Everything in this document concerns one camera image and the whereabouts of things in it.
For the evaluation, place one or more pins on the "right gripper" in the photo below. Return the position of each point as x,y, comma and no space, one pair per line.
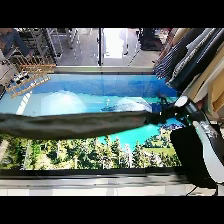
164,114

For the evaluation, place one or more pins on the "olive green garment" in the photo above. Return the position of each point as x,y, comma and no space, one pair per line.
76,124

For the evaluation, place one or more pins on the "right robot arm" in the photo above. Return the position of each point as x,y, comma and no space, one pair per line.
206,146

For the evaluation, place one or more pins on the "brown clothes hanger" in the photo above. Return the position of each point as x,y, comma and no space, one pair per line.
36,65
28,86

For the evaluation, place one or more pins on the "blue striped shirt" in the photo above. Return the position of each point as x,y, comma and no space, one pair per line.
173,56

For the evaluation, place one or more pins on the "dark navy garment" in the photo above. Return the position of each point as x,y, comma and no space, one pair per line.
196,60

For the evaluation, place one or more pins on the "person's legs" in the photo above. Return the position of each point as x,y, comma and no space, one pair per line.
13,41

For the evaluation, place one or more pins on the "silver frame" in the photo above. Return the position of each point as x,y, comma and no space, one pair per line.
93,183

